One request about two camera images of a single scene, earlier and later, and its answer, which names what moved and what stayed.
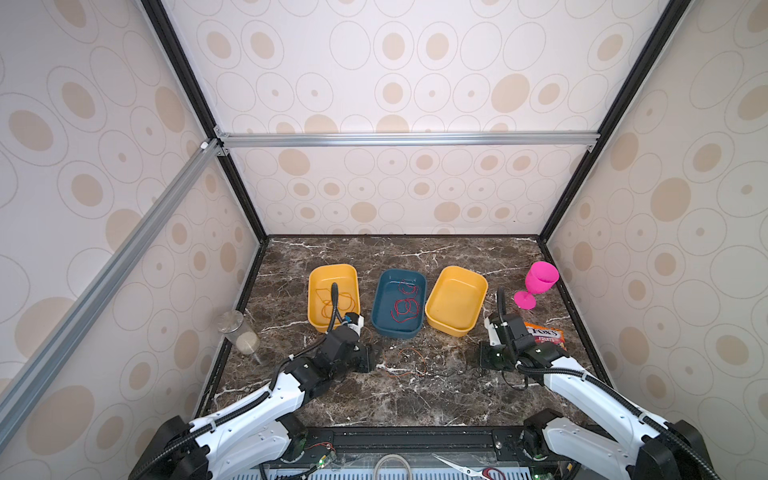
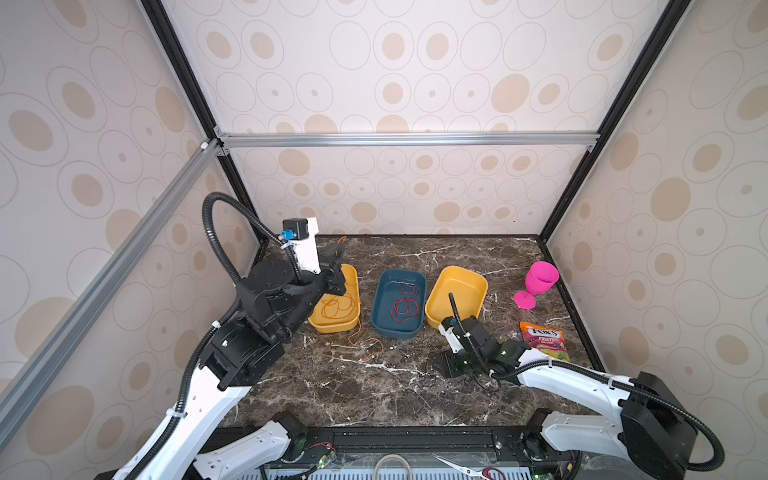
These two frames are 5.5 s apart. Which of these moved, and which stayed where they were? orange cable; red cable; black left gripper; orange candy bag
Moved: black left gripper
Stayed: orange cable; red cable; orange candy bag
